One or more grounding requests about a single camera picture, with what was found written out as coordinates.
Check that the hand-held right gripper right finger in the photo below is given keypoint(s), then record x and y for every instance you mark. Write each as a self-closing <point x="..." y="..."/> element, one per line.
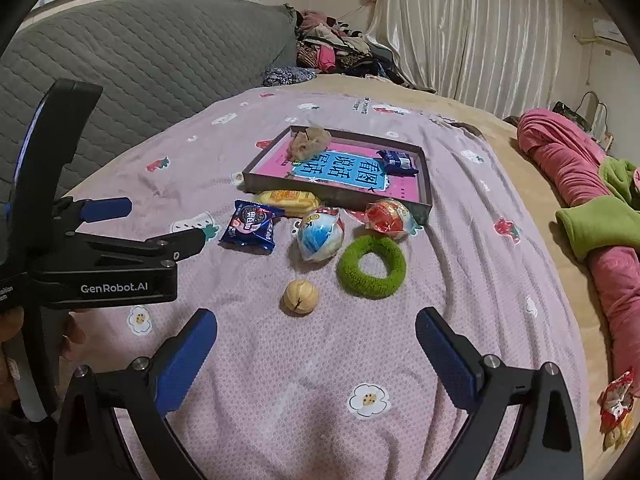
<point x="442" y="355"/>

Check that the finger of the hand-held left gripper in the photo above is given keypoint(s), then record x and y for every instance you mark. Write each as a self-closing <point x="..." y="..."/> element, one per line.
<point x="185" y="242"/>
<point x="107" y="208"/>

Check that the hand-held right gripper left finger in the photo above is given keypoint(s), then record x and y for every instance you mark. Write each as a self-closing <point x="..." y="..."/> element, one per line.
<point x="187" y="355"/>

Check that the blue cookie packet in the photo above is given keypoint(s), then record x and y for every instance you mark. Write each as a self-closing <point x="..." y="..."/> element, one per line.
<point x="248" y="227"/>

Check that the green fluffy hair scrunchie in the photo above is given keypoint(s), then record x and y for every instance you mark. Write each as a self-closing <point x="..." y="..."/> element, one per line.
<point x="350" y="270"/>

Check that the walnut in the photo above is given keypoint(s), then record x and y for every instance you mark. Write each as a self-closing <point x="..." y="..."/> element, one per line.
<point x="300" y="297"/>

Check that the blue and red toy egg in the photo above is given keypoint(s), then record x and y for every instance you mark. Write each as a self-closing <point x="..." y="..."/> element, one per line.
<point x="320" y="235"/>

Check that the pink shallow cardboard box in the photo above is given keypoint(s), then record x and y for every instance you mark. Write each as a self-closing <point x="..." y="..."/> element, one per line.
<point x="400" y="185"/>

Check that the person's left hand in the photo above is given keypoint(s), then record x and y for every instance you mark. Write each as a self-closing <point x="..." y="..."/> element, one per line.
<point x="74" y="335"/>

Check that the yellow snack packet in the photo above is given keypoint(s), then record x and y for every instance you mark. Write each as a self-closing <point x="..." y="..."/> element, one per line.
<point x="287" y="202"/>

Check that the pink printed blanket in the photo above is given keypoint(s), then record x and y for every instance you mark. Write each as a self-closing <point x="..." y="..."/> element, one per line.
<point x="300" y="385"/>

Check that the grey quilted sofa cover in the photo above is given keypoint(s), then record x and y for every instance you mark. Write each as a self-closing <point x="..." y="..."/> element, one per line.
<point x="150" y="60"/>

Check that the beige mesh pouch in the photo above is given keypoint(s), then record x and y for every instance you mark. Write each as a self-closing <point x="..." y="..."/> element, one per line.
<point x="310" y="142"/>

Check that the red snack wrapper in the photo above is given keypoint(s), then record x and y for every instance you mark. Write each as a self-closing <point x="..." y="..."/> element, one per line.
<point x="617" y="405"/>

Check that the dark floral cloth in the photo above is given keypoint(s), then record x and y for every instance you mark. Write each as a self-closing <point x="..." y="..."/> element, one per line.
<point x="287" y="77"/>

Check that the small blue snack packet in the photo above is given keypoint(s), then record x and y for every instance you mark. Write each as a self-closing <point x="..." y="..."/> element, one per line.
<point x="397" y="162"/>

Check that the green fleece cloth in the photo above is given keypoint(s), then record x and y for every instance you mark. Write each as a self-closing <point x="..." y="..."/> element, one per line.
<point x="595" y="220"/>

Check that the pink rolled blanket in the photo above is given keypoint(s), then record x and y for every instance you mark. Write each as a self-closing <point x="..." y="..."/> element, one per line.
<point x="555" y="155"/>

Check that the pile of clothes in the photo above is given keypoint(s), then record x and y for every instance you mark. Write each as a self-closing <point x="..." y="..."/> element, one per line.
<point x="340" y="50"/>

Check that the dark handbag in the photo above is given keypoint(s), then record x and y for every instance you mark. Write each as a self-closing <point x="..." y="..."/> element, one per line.
<point x="570" y="115"/>

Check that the cream curtains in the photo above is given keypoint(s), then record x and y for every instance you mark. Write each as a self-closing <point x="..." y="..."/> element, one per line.
<point x="475" y="25"/>

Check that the white air conditioner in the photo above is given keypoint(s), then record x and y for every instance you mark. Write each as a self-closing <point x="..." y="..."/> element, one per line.
<point x="610" y="31"/>

